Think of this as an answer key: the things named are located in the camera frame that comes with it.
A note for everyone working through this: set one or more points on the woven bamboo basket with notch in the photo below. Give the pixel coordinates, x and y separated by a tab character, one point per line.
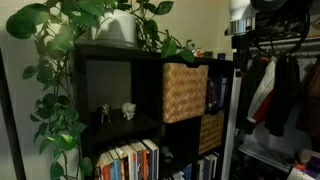
183	93

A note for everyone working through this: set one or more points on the white and red jacket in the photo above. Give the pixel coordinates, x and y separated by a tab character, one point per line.
265	90

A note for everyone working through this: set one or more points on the metal clothes rod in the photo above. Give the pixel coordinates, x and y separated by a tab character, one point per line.
306	53

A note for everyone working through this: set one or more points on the dark hanging jacket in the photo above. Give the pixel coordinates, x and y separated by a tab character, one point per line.
253	86

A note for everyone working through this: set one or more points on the black hanging garment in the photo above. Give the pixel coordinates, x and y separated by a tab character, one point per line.
283	100

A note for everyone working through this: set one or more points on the white flat board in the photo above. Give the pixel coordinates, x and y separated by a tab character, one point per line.
263	155

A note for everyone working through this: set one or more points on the small dark box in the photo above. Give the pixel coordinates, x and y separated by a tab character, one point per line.
209	54

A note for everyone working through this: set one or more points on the purple item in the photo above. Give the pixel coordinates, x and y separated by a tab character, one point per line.
313	166

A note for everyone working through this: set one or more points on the white closet shelf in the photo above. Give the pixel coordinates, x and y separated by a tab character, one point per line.
283	40

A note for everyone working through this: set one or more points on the dark blue book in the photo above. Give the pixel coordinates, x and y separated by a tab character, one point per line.
153	160

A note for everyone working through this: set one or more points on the dark patterned box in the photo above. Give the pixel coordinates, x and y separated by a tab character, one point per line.
283	23

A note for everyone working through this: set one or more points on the white sock pair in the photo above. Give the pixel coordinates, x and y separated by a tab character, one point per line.
194	51

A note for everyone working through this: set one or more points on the small orange item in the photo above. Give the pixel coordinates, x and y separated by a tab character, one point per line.
299	165

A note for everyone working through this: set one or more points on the white plant pot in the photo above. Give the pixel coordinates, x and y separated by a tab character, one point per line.
116	30

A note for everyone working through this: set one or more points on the dark blue cup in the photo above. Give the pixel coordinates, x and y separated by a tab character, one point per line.
221	56

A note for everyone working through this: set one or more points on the brown hanging garment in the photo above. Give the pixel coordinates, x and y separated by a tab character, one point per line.
313	100

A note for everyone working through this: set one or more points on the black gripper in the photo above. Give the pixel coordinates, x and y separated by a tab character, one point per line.
240	43

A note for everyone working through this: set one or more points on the green pothos plant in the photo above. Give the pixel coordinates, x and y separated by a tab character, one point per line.
20	25

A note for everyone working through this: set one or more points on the dark cube shelf unit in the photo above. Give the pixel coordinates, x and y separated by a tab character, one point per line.
146	83

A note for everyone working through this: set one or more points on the orange grey striped sock pair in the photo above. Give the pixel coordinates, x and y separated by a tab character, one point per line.
200	52

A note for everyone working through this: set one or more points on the woven bamboo storage basket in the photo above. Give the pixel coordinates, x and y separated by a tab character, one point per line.
211	133

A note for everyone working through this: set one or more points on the white door frame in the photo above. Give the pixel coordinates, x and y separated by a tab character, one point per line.
230	133

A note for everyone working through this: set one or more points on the grey-blue book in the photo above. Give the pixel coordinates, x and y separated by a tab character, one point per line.
137	163

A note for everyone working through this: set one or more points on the beige box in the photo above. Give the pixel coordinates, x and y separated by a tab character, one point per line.
315	25

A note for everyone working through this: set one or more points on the orange book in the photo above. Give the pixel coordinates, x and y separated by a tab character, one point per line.
106	170
145	165

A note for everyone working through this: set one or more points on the small pale round ornament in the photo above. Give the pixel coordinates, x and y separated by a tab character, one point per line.
169	154
164	149

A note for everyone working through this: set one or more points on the white elephant figurine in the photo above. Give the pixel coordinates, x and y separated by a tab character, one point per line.
128	111

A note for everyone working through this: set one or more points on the black slanted bar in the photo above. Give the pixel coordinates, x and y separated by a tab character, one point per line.
10	133

